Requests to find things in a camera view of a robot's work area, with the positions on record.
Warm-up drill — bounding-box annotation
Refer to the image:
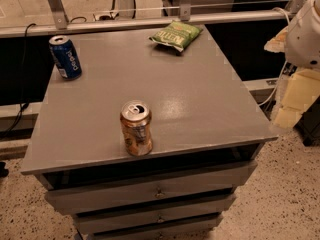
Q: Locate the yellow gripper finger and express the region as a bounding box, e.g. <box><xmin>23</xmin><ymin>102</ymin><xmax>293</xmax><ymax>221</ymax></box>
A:
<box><xmin>264</xmin><ymin>27</ymin><xmax>288</xmax><ymax>53</ymax></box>
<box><xmin>273</xmin><ymin>68</ymin><xmax>320</xmax><ymax>129</ymax></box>

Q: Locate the blue pepsi can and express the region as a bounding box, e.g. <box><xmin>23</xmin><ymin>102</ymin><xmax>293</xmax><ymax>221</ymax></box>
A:
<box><xmin>49</xmin><ymin>35</ymin><xmax>82</xmax><ymax>80</ymax></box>

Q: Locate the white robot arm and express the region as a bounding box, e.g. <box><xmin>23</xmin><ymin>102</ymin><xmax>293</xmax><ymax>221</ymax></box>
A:
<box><xmin>264</xmin><ymin>0</ymin><xmax>320</xmax><ymax>128</ymax></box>

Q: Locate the orange soda can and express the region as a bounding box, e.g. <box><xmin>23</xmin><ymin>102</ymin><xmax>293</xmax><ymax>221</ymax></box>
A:
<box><xmin>120</xmin><ymin>100</ymin><xmax>153</xmax><ymax>156</ymax></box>

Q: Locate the grey drawer cabinet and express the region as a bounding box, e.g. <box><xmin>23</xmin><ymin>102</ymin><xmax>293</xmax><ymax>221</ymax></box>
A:
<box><xmin>21</xmin><ymin>30</ymin><xmax>273</xmax><ymax>240</ymax></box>

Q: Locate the green chip bag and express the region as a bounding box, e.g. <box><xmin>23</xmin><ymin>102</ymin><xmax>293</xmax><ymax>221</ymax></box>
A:
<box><xmin>149</xmin><ymin>21</ymin><xmax>202</xmax><ymax>52</ymax></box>

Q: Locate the white cable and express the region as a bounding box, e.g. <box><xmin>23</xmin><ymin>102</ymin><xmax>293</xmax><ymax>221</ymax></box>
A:
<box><xmin>258</xmin><ymin>6</ymin><xmax>292</xmax><ymax>108</ymax></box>

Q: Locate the metal railing frame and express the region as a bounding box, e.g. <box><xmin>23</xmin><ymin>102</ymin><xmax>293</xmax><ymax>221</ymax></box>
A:
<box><xmin>0</xmin><ymin>0</ymin><xmax>307</xmax><ymax>38</ymax></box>

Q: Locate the black cable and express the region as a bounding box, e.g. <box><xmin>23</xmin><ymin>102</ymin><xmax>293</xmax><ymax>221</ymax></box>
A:
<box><xmin>0</xmin><ymin>22</ymin><xmax>37</xmax><ymax>142</ymax></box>

